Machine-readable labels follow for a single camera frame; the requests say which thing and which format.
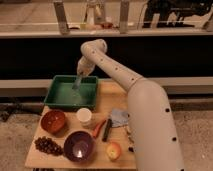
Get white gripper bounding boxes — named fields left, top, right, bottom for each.
left=72, top=56, right=95, bottom=90

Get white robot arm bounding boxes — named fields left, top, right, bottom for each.
left=77, top=39, right=186, bottom=171

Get green plastic tray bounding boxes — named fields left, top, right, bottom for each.
left=44, top=75, right=98, bottom=110

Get blue-grey sponge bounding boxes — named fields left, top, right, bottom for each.
left=110, top=109, right=129, bottom=128

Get white plastic cup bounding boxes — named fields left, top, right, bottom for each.
left=76, top=108, right=92, bottom=126

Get orange-brown bowl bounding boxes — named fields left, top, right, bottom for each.
left=41, top=110, right=66, bottom=134

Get orange carrot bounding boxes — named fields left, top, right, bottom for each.
left=92, top=119, right=106, bottom=138

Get black marker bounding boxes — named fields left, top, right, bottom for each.
left=102, top=118, right=112, bottom=142

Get wooden board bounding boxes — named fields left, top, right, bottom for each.
left=25, top=81, right=136, bottom=171

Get purple bowl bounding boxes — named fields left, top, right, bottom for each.
left=63, top=131, right=95, bottom=163

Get bunch of dark grapes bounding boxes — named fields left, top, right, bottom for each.
left=34, top=136, right=63, bottom=156

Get red-yellow apple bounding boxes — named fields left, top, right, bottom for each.
left=106, top=142, right=122, bottom=161

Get left grey window post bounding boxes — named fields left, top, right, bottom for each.
left=53, top=0, right=69, bottom=35

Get grey window post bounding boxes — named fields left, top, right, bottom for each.
left=53, top=0, right=69, bottom=35
left=119, top=0, right=130, bottom=34

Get right grey window post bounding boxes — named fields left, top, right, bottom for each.
left=119, top=0, right=130, bottom=34

